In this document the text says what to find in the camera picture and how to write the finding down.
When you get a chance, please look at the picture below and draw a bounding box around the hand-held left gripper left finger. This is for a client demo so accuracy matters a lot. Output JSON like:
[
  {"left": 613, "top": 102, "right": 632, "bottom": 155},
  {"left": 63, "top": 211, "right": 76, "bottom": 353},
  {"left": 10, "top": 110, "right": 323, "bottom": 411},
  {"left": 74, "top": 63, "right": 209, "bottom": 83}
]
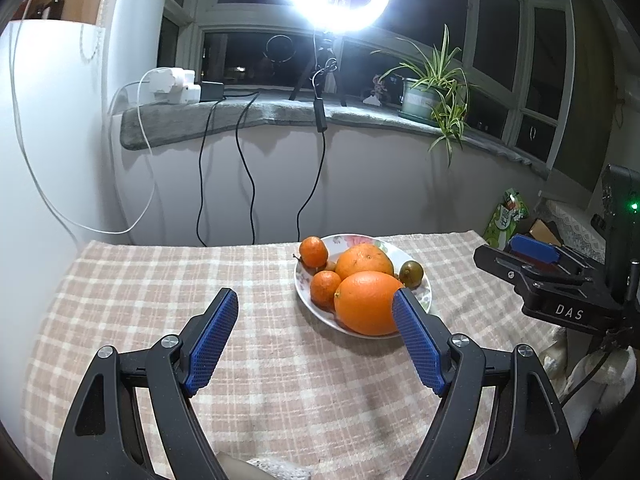
[{"left": 52, "top": 287, "right": 240, "bottom": 480}]

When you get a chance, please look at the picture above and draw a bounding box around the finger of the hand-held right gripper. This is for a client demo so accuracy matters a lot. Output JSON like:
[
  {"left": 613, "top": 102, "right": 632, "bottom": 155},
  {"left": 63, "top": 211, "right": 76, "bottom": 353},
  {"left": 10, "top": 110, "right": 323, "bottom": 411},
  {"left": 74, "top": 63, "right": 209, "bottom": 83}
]
[
  {"left": 505, "top": 234, "right": 598, "bottom": 277},
  {"left": 474, "top": 244, "right": 601, "bottom": 292}
]

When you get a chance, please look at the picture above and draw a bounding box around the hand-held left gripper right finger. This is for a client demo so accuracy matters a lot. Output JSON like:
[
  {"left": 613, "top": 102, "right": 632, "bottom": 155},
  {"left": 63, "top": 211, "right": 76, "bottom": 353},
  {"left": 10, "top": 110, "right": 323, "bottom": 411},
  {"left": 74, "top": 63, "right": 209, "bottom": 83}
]
[{"left": 391, "top": 287, "right": 576, "bottom": 480}]

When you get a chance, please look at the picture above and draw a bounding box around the smooth large orange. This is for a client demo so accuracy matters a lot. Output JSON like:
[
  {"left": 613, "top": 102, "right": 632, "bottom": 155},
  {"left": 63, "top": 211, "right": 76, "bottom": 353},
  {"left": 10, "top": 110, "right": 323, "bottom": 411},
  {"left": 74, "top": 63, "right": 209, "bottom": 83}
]
[{"left": 333, "top": 271, "right": 407, "bottom": 337}]

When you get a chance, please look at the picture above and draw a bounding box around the green brown passion fruit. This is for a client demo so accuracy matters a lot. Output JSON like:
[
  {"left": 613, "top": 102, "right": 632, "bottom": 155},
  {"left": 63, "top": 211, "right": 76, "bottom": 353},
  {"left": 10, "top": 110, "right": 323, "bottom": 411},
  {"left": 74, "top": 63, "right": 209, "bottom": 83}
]
[{"left": 399, "top": 260, "right": 425, "bottom": 289}]

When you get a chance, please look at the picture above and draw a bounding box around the rough spotted large orange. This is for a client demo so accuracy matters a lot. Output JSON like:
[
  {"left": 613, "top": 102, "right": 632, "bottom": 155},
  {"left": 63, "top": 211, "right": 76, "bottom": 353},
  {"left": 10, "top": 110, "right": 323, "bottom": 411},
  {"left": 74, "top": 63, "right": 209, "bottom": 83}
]
[{"left": 335, "top": 243, "right": 396, "bottom": 282}]

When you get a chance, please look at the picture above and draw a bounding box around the small tangerine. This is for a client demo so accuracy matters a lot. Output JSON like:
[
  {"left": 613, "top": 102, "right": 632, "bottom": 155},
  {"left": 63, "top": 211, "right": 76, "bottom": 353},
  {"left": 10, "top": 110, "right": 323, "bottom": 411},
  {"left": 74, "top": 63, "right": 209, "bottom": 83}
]
[
  {"left": 299, "top": 236, "right": 329, "bottom": 268},
  {"left": 310, "top": 270, "right": 342, "bottom": 309}
]

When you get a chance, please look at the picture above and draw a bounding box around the white floral plate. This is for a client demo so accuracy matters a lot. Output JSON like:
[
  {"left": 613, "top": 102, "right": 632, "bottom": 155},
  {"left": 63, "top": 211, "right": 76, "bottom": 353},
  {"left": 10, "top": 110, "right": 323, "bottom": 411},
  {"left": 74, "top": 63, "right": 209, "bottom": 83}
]
[{"left": 294, "top": 233, "right": 433, "bottom": 337}]

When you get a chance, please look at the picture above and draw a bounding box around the person's right hand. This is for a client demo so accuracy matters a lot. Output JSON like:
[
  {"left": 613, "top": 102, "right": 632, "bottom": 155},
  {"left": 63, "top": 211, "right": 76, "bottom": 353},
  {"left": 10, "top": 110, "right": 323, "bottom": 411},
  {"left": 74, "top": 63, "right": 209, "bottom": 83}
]
[{"left": 542, "top": 331, "right": 638, "bottom": 436}]

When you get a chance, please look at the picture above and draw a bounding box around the cardboard box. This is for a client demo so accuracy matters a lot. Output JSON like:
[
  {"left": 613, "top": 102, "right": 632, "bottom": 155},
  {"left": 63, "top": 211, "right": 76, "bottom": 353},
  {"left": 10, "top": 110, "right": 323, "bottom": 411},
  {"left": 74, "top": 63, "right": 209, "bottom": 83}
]
[{"left": 527, "top": 217, "right": 563, "bottom": 247}]

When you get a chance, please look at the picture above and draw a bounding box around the green bag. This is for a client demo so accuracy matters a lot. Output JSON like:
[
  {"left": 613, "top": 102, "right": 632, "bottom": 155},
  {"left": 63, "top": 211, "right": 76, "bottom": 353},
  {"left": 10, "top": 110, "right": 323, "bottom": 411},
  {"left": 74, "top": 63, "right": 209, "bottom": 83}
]
[{"left": 484, "top": 189, "right": 530, "bottom": 251}]

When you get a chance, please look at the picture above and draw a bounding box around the white lace cover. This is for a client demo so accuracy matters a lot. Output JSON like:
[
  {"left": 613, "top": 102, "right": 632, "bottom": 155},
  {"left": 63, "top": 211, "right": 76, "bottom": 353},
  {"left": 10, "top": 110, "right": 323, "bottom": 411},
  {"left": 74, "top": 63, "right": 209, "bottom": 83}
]
[{"left": 542, "top": 199, "right": 608, "bottom": 266}]

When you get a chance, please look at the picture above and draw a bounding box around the checkered tablecloth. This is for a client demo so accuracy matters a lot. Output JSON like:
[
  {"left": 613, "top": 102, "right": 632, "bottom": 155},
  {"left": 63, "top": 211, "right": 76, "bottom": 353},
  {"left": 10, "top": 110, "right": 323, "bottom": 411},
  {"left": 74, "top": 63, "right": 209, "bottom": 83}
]
[{"left": 22, "top": 230, "right": 568, "bottom": 480}]

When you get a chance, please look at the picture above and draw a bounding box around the light patterned cloth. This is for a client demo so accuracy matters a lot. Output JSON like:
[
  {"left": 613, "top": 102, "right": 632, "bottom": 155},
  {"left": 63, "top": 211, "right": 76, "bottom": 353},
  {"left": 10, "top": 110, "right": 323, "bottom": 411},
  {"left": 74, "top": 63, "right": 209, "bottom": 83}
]
[{"left": 215, "top": 452, "right": 313, "bottom": 480}]

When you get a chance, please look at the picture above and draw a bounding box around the white plant pot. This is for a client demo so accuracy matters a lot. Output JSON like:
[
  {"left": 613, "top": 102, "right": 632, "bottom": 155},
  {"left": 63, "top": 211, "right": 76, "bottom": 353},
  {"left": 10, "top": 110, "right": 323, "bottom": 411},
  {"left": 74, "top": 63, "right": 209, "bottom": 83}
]
[{"left": 401, "top": 78, "right": 442, "bottom": 119}]

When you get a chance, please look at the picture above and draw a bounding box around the spider plant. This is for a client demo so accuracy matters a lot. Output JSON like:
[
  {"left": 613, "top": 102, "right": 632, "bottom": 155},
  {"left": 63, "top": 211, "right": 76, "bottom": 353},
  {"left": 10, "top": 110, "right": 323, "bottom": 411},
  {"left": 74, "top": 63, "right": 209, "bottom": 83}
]
[{"left": 372, "top": 25, "right": 482, "bottom": 168}]

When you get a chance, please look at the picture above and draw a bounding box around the small pink flower plant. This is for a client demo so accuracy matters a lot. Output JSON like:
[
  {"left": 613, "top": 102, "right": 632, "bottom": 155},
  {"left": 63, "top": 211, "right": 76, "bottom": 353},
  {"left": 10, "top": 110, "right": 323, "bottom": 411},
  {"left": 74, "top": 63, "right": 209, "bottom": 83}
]
[{"left": 362, "top": 74, "right": 389, "bottom": 107}]

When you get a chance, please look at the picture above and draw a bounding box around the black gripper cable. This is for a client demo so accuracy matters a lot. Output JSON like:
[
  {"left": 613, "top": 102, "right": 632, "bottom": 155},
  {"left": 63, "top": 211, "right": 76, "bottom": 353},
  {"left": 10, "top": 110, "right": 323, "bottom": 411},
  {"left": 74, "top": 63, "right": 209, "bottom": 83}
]
[{"left": 562, "top": 327, "right": 638, "bottom": 401}]

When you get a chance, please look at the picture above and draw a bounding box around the black power cable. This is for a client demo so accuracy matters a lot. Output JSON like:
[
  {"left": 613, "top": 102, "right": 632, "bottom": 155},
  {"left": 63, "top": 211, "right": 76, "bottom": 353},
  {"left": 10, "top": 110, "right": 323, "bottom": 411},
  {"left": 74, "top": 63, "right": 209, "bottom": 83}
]
[
  {"left": 196, "top": 91, "right": 261, "bottom": 247},
  {"left": 235, "top": 91, "right": 261, "bottom": 247}
]

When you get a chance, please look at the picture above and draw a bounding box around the white window frame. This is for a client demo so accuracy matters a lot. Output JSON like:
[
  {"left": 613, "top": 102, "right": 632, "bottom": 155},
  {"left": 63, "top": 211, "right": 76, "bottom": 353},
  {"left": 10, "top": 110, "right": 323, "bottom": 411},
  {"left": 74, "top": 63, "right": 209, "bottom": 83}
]
[{"left": 160, "top": 0, "right": 601, "bottom": 171}]

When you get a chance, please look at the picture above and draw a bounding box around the black ring light cable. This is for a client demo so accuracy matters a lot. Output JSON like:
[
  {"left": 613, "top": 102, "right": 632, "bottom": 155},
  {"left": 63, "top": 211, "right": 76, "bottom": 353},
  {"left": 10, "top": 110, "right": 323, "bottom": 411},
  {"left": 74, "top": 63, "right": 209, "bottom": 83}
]
[{"left": 296, "top": 35, "right": 338, "bottom": 242}]

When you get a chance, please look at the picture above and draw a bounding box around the white charger cable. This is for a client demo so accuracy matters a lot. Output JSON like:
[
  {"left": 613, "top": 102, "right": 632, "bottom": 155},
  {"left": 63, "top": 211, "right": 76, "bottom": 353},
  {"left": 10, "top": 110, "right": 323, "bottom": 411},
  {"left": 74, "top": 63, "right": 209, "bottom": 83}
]
[{"left": 111, "top": 72, "right": 156, "bottom": 153}]

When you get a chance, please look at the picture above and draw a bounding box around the white wall charger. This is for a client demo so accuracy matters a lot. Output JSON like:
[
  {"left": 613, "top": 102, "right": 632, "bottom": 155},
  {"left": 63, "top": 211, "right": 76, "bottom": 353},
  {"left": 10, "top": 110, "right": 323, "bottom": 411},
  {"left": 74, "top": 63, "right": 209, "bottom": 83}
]
[
  {"left": 149, "top": 68, "right": 194, "bottom": 94},
  {"left": 170, "top": 85, "right": 201, "bottom": 106}
]

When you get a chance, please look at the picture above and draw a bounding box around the long white cable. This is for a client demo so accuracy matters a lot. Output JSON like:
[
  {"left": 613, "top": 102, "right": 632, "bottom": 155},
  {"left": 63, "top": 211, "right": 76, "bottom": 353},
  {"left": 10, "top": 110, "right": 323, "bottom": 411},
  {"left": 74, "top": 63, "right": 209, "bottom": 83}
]
[{"left": 11, "top": 0, "right": 157, "bottom": 235}]

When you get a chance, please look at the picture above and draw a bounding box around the white bead chain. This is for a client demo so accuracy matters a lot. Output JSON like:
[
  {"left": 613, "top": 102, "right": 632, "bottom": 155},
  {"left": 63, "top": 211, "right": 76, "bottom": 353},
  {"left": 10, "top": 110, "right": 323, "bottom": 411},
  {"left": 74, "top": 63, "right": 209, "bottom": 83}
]
[{"left": 80, "top": 0, "right": 109, "bottom": 61}]

